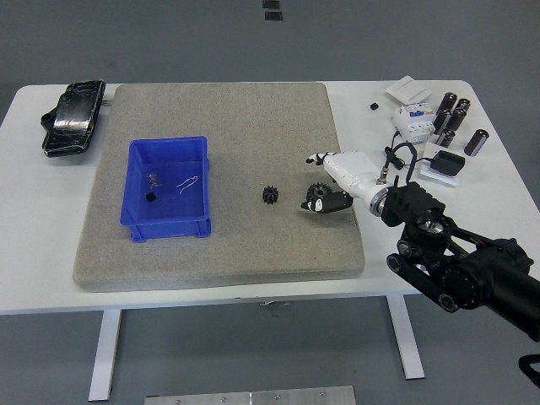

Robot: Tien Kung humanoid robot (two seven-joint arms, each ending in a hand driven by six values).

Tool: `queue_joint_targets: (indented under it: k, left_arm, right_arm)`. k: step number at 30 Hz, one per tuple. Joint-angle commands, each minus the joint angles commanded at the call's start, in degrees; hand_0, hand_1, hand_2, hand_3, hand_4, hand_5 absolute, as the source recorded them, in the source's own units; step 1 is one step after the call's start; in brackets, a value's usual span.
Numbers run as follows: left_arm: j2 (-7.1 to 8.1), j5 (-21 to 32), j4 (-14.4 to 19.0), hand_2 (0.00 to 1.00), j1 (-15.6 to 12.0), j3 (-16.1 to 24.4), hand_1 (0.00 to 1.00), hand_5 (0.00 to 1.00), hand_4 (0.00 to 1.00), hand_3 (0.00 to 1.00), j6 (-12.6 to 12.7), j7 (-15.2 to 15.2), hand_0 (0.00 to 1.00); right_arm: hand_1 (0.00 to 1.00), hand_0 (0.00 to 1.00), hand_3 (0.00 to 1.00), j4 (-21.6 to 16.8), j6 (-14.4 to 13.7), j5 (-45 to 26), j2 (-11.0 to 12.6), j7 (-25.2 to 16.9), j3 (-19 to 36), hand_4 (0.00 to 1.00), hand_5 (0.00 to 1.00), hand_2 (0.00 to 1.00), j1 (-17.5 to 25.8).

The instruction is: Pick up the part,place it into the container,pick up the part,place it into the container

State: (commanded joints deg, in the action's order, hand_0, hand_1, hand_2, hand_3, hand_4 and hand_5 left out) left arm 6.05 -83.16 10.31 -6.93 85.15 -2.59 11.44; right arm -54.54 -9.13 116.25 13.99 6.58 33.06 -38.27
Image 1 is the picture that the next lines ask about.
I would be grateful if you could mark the white switch plate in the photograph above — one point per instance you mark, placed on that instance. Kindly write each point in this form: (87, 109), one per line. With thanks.
(407, 89)

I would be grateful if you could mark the silver metal plate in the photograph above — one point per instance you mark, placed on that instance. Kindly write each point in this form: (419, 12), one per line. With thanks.
(249, 396)

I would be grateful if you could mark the white socket plate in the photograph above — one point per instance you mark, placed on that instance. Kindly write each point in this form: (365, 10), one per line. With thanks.
(430, 152)

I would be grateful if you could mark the black gear nut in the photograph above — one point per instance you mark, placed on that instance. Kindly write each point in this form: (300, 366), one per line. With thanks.
(271, 196)
(317, 190)

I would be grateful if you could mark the black wrapped device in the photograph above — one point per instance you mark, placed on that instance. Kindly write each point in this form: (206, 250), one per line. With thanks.
(73, 114)

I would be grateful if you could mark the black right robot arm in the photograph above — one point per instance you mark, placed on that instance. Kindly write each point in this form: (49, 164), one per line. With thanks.
(498, 261)

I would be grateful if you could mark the small black block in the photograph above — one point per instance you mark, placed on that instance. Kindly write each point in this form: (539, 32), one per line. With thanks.
(150, 197)

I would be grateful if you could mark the white table leg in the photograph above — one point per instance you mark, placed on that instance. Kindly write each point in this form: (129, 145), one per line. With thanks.
(407, 337)
(103, 354)

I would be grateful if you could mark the small black cube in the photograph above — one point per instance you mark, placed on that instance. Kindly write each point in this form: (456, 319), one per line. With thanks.
(373, 105)

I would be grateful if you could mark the white circuit breaker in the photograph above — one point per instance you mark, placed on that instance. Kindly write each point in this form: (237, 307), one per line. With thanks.
(413, 124)

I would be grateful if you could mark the blue plastic box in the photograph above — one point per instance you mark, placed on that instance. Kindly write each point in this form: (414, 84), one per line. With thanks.
(169, 160)

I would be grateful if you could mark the grey-brown mat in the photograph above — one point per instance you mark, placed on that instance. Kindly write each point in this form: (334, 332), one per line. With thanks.
(236, 139)

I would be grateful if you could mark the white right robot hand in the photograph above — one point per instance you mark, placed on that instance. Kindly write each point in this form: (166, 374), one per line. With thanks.
(350, 169)

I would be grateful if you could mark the black power adapter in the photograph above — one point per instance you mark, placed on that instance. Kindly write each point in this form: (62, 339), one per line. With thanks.
(449, 163)

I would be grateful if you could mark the black cylindrical capacitor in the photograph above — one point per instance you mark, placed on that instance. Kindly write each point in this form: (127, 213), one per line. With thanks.
(457, 120)
(446, 138)
(448, 102)
(476, 142)
(462, 104)
(442, 121)

